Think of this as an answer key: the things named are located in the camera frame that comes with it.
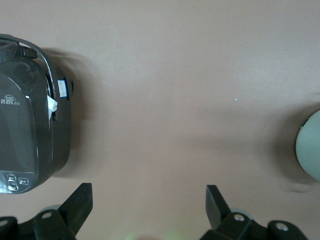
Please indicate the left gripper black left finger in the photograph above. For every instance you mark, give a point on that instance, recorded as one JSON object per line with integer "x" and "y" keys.
{"x": 70, "y": 215}

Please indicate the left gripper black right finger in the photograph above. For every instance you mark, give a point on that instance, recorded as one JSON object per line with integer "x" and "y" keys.
{"x": 220, "y": 217}

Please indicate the round glass pot lid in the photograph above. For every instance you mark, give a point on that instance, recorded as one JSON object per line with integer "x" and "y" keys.
{"x": 311, "y": 147}

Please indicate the black electric rice cooker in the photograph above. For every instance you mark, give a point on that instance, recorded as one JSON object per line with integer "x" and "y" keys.
{"x": 25, "y": 125}

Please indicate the white paper scrap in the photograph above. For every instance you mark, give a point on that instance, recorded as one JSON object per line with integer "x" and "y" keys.
{"x": 53, "y": 105}

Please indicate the brown table cloth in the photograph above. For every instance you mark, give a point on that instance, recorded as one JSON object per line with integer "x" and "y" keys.
{"x": 160, "y": 75}

